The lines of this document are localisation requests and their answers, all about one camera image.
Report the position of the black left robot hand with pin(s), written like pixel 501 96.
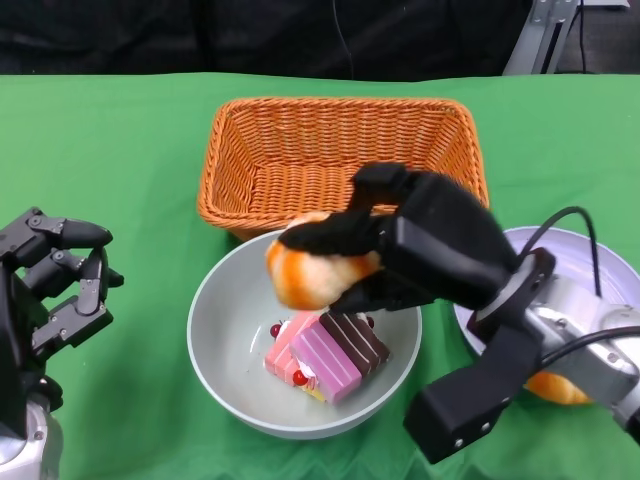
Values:
pixel 15 310

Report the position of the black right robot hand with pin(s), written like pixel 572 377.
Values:
pixel 445 245

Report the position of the oblong orange striped bread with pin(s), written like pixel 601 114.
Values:
pixel 315 280

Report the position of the round orange striped bread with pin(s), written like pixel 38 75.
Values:
pixel 560 390

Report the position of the pale green bowl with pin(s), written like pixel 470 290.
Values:
pixel 230 325

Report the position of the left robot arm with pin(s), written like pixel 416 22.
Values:
pixel 35 440

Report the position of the lavender plate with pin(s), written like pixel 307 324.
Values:
pixel 575 255

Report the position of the brown chocolate cake slice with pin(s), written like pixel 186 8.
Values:
pixel 357 342

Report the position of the magenta striped cake slice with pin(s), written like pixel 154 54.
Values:
pixel 327 362

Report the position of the orange wicker basket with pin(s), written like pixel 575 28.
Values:
pixel 300 150

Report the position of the green tablecloth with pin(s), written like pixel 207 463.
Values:
pixel 100 150

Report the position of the grey metal stand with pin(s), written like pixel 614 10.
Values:
pixel 527 45

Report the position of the black backdrop cloth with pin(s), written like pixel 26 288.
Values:
pixel 150 40

